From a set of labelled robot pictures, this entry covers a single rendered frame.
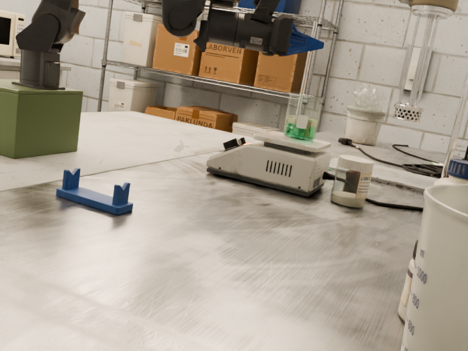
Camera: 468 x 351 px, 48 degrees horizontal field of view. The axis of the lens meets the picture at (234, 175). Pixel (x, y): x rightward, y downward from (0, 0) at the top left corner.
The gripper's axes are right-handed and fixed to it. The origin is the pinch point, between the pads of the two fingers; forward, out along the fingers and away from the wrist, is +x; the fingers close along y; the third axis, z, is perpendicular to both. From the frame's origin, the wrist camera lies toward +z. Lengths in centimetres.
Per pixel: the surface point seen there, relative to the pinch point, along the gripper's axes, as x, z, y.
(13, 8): -162, 8, 325
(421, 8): 28.0, 12.7, 22.4
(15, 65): -132, -29, 248
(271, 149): -2.9, -18.9, -4.5
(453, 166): 15.6, -13.6, -31.7
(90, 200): -28.1, -25.2, -29.7
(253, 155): -5.6, -20.6, -3.7
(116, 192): -24.8, -23.4, -31.0
